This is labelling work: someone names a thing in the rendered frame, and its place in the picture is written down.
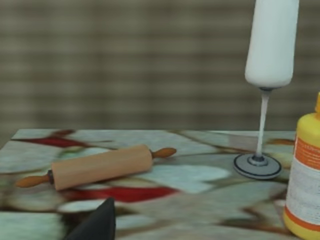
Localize wooden rolling pin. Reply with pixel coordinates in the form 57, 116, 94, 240
15, 144, 177, 192

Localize white champagne flute glass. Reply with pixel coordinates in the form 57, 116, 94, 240
233, 0, 300, 180

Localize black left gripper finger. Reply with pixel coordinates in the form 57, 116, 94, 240
65, 197, 116, 240

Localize yellow bottle with orange label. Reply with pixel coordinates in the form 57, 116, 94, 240
282, 91, 320, 238

